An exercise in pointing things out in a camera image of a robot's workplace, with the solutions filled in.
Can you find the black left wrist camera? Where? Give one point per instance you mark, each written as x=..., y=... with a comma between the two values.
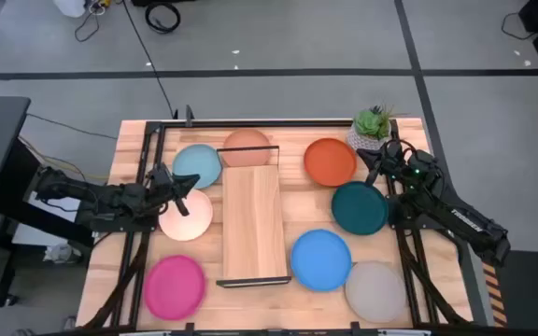
x=160, y=171

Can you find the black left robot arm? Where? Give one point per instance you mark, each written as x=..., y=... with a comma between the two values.
x=110, y=198

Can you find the white panel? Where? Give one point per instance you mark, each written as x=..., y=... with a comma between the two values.
x=33, y=233

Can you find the bright blue plate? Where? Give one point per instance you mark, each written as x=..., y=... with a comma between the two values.
x=320, y=260

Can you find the light blue plate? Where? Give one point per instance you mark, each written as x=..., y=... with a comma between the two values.
x=194, y=161

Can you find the dark teal plate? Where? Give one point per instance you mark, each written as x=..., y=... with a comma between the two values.
x=358, y=209

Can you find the black aluminium rig frame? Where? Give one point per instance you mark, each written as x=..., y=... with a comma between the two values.
x=269, y=123

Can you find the magenta plate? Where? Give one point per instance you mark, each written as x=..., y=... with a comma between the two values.
x=174, y=288

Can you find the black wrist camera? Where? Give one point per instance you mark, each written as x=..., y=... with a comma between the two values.
x=160, y=171
x=392, y=150

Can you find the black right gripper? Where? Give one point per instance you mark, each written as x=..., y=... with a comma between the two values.
x=390, y=169

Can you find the white container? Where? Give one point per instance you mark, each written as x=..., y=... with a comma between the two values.
x=69, y=7

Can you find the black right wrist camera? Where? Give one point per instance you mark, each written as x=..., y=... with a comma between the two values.
x=392, y=150

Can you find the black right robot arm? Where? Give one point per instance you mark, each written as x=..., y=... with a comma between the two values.
x=460, y=219

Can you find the peach plate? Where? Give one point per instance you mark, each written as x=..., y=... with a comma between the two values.
x=189, y=224

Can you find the potted plant in patterned pot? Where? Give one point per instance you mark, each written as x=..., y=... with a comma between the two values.
x=369, y=123

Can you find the orange plate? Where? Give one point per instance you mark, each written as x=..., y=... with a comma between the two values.
x=329, y=162

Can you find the salmon plate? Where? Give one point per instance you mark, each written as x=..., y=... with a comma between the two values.
x=245, y=140

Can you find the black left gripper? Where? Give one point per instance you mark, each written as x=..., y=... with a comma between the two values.
x=161, y=192

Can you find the grey plate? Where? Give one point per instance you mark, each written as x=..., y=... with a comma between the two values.
x=375, y=291

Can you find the crumpled white bag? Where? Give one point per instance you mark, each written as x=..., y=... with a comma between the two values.
x=61, y=253

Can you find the black mat with hazard stripes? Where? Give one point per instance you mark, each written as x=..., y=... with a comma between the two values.
x=530, y=289

